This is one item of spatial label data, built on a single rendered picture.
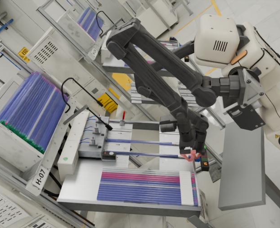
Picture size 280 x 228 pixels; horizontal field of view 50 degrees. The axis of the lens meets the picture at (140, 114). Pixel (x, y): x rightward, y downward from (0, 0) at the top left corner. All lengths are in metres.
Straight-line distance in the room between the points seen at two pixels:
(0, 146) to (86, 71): 1.38
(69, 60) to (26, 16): 2.21
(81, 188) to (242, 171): 0.86
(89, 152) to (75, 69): 1.19
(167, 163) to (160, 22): 4.74
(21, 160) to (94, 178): 0.38
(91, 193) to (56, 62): 1.49
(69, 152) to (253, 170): 0.99
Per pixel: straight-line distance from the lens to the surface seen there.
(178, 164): 1.76
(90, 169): 1.72
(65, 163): 1.66
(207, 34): 1.18
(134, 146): 3.20
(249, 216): 2.34
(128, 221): 2.07
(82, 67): 2.74
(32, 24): 4.87
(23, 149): 1.54
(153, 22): 6.25
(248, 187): 1.64
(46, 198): 1.56
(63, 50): 2.72
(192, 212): 1.57
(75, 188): 1.64
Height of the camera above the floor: 1.81
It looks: 24 degrees down
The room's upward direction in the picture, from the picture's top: 46 degrees counter-clockwise
